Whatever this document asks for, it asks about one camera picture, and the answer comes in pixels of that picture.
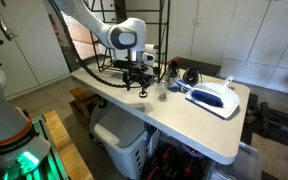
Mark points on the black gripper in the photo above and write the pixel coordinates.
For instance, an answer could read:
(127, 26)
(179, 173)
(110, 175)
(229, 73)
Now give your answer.
(135, 73)

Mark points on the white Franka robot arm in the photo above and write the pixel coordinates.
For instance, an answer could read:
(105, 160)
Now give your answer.
(84, 16)

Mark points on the small clear glass jar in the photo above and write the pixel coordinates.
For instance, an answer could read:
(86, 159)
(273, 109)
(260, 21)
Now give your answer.
(163, 93)

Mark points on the red black hand tool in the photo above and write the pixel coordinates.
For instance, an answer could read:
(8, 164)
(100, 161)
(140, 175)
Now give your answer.
(173, 70)

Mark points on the white laundry hamper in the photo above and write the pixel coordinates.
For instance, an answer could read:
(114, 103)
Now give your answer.
(120, 133)

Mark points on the wooden crate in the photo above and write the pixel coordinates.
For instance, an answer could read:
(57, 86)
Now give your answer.
(84, 96)

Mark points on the black floor mat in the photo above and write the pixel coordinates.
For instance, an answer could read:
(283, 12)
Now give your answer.
(204, 68)

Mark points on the blue dustpan brush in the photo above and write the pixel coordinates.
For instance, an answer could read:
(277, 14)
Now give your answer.
(205, 97)

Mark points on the red black equipment pile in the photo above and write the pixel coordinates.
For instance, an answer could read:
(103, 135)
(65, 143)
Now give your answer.
(170, 163)

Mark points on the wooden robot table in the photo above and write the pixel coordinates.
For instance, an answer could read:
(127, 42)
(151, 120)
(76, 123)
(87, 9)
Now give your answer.
(67, 150)

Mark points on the white closet doors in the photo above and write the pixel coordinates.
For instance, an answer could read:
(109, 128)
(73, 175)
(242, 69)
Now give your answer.
(34, 50)

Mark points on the clear plastic bin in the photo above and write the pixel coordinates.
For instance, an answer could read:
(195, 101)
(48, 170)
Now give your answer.
(240, 166)

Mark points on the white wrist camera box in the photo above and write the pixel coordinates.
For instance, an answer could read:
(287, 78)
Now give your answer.
(148, 57)

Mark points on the green lit base frame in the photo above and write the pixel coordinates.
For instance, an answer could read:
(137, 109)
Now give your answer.
(50, 166)

